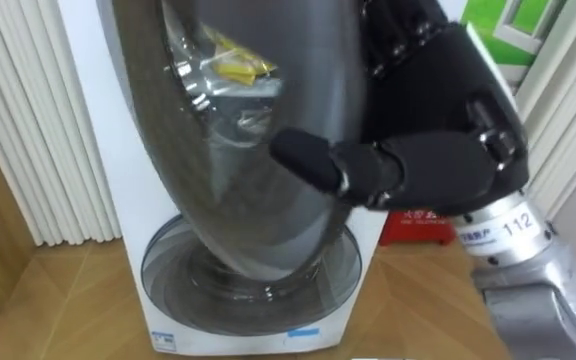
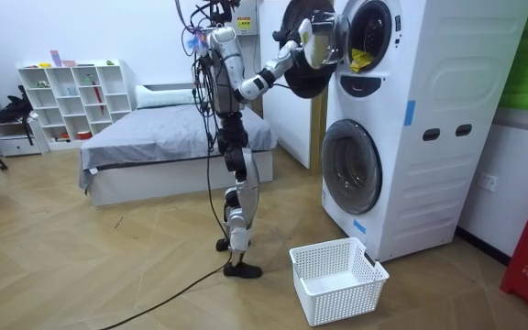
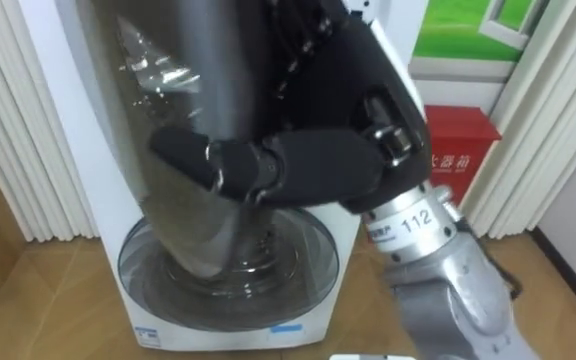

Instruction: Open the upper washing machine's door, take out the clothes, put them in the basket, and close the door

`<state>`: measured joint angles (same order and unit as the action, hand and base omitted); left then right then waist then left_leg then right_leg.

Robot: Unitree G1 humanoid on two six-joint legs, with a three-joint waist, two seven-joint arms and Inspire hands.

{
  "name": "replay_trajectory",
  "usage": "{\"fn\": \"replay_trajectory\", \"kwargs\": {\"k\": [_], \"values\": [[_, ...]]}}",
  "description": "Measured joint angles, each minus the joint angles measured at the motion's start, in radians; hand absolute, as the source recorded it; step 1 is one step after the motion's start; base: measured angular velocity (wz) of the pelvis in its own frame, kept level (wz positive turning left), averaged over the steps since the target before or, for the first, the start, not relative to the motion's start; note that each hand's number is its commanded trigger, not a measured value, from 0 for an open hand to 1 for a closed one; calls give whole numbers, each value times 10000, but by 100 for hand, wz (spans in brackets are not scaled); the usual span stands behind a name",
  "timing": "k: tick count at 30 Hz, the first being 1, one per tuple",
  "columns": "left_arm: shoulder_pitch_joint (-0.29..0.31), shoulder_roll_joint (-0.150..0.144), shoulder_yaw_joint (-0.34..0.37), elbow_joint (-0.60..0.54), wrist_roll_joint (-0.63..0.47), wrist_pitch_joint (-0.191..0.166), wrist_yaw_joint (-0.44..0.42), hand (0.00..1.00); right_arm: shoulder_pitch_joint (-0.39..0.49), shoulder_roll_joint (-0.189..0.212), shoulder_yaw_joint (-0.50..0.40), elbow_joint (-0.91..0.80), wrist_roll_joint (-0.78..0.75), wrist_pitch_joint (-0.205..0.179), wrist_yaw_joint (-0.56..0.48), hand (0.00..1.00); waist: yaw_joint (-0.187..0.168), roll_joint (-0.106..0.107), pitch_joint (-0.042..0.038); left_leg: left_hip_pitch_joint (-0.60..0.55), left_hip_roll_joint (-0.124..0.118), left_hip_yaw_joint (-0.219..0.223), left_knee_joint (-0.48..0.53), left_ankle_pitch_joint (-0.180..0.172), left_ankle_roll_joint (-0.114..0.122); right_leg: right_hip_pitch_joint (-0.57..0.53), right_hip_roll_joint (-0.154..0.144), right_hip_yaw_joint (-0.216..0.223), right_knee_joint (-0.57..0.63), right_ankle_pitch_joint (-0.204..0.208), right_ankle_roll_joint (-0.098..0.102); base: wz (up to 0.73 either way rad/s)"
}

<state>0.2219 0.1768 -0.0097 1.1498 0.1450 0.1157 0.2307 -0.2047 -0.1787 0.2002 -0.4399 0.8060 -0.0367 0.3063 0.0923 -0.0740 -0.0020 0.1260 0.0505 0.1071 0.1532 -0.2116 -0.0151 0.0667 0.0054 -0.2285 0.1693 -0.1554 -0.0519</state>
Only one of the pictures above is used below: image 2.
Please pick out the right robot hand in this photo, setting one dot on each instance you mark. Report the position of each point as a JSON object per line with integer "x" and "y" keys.
{"x": 304, "y": 33}

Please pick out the washing machine door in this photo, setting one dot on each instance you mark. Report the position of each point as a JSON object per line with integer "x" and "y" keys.
{"x": 307, "y": 78}

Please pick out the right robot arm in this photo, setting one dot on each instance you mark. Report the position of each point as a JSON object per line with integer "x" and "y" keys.
{"x": 251, "y": 86}

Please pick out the yellow cloth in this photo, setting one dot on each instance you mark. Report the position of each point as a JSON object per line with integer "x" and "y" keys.
{"x": 360, "y": 59}

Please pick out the white wardrobe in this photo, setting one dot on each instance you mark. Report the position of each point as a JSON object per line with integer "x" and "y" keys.
{"x": 287, "y": 124}

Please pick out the robot body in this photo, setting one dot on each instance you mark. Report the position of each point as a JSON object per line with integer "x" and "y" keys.
{"x": 225, "y": 87}

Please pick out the white pillow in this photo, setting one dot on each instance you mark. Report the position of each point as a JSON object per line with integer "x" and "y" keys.
{"x": 163, "y": 97}

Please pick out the robot legs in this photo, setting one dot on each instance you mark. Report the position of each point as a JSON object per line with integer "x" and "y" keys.
{"x": 245, "y": 183}

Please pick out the white washing machine tower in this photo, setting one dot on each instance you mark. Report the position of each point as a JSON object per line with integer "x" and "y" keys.
{"x": 433, "y": 137}

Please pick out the grey bed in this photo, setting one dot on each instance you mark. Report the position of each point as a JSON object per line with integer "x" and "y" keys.
{"x": 163, "y": 142}

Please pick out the red umbrella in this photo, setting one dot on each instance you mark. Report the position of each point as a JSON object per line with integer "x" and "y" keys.
{"x": 98, "y": 98}

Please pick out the pink box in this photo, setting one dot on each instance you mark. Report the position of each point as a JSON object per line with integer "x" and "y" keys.
{"x": 68, "y": 63}

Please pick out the white cube shelf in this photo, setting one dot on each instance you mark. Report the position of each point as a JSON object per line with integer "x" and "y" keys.
{"x": 73, "y": 101}

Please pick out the white plastic laundry basket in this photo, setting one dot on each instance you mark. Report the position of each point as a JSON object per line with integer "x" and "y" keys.
{"x": 337, "y": 284}

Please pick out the yellow soft toy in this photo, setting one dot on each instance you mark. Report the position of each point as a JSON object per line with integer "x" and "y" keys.
{"x": 45, "y": 65}

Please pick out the green soft toy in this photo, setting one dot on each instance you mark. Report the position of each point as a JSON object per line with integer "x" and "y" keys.
{"x": 42, "y": 84}

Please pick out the black bag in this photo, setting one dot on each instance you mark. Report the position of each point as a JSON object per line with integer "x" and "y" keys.
{"x": 14, "y": 110}

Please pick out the small white drawer cabinet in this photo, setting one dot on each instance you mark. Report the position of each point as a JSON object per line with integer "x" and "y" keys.
{"x": 16, "y": 139}

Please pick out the grey wall electrical box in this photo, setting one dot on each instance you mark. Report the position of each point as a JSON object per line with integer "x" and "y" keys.
{"x": 245, "y": 17}

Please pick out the white wall socket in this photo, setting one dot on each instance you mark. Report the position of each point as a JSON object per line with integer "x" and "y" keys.
{"x": 487, "y": 182}

